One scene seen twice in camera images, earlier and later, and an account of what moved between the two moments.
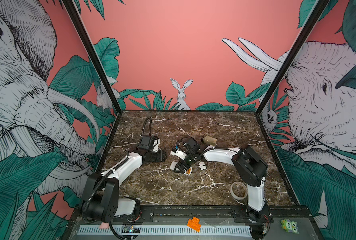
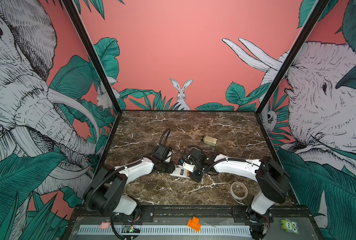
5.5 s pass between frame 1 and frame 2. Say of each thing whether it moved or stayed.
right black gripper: moved
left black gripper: moved
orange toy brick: stayed
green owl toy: stayed
